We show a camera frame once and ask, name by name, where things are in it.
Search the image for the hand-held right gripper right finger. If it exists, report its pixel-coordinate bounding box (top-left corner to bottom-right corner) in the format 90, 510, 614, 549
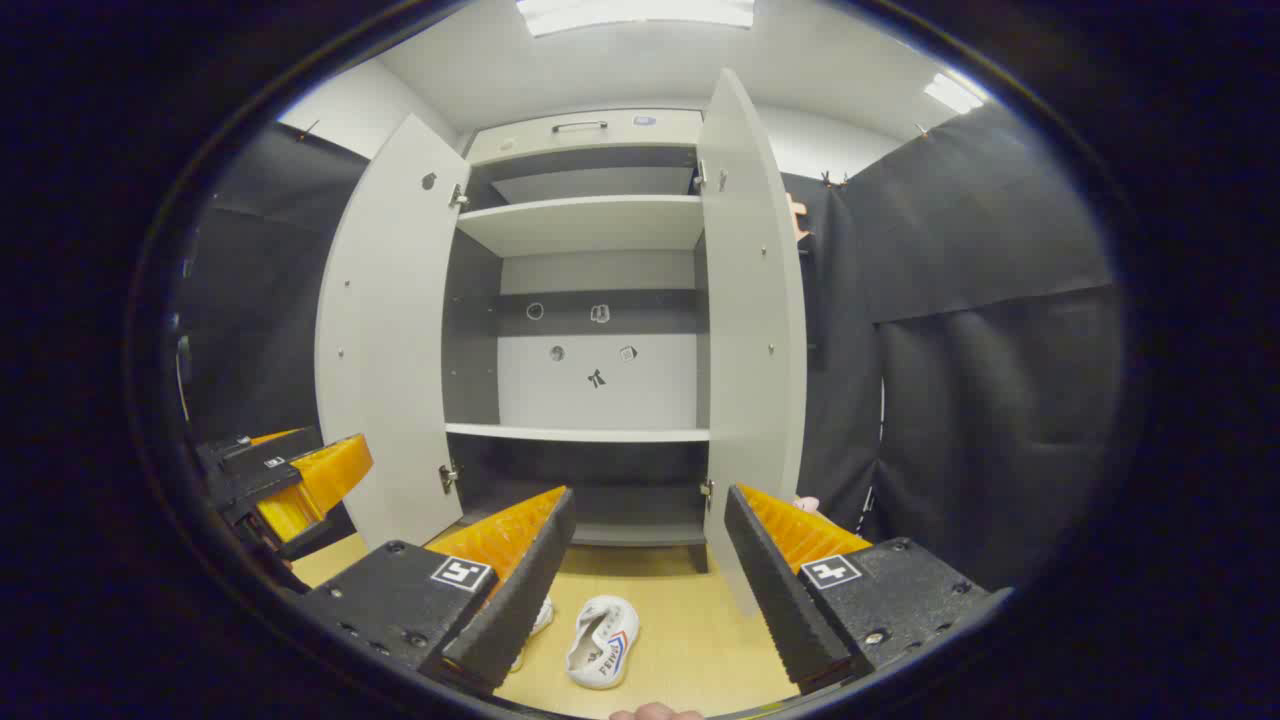
723, 484, 1011, 698

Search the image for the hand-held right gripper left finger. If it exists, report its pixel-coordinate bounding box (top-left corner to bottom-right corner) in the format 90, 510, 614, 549
297, 486, 578, 698

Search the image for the white canvas shoe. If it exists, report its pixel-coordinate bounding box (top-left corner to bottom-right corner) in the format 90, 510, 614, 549
565, 595, 641, 691
508, 597, 556, 673

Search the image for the white shoe cabinet door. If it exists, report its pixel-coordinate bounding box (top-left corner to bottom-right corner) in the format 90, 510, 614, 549
695, 68, 809, 616
314, 113, 473, 551

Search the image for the white and grey shoe cabinet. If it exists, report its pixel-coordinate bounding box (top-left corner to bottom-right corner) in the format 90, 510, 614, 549
440, 108, 716, 576

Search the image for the thin white cabinet shelf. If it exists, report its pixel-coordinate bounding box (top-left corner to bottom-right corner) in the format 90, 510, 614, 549
445, 423, 711, 443

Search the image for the wide white cabinet shelf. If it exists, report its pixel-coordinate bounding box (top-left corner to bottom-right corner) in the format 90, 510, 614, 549
455, 195, 706, 259

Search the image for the black backdrop cloth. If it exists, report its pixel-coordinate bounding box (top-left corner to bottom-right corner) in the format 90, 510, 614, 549
172, 122, 373, 561
780, 100, 1126, 591

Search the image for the small ceiling light panel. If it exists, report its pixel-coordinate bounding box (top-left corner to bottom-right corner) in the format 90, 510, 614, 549
925, 72, 986, 114

